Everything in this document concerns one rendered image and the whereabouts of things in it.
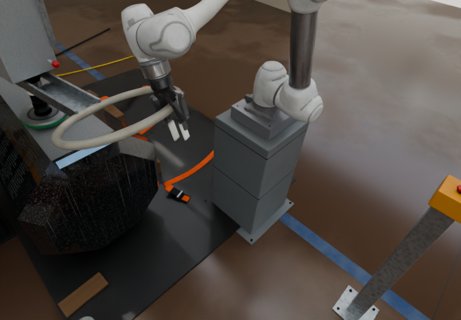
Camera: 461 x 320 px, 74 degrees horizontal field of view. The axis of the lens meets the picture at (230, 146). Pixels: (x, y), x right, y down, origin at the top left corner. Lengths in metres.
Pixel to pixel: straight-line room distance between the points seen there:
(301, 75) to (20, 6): 1.17
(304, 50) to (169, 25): 0.66
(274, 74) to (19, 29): 1.11
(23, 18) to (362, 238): 2.31
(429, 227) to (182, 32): 1.14
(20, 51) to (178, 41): 0.94
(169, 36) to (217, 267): 1.57
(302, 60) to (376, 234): 1.55
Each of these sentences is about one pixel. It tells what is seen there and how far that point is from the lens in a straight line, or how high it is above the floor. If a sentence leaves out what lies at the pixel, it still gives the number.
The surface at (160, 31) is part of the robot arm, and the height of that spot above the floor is 1.56.
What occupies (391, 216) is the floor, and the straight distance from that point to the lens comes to 2.66.
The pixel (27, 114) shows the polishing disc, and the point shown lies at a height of 0.86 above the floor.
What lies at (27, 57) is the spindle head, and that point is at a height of 1.20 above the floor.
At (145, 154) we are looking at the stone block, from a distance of 1.84.
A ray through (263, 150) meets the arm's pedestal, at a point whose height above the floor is 0.79.
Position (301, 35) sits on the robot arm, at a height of 1.41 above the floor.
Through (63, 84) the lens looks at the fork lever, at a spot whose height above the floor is 1.08.
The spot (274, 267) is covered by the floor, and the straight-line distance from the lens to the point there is 2.11.
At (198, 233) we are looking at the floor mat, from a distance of 2.16.
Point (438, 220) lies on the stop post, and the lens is 1.39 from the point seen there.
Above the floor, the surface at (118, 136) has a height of 1.24.
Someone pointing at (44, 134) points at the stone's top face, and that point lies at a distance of 1.80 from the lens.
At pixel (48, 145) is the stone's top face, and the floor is 0.80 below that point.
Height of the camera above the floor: 1.85
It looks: 42 degrees down
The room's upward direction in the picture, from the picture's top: 5 degrees clockwise
